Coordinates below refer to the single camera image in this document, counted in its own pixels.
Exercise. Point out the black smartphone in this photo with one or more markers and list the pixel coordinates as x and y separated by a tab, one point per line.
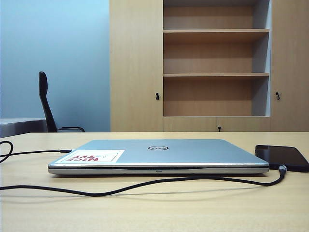
285	157

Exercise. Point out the silver Dell laptop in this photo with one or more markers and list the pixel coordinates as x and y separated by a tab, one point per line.
169	154

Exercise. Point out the light wooden cabinet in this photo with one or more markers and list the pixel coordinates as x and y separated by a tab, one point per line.
135	60

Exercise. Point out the white red laptop sticker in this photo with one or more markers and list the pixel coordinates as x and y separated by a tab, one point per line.
101	155

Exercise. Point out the black office chair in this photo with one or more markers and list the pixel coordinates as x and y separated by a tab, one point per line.
46	101

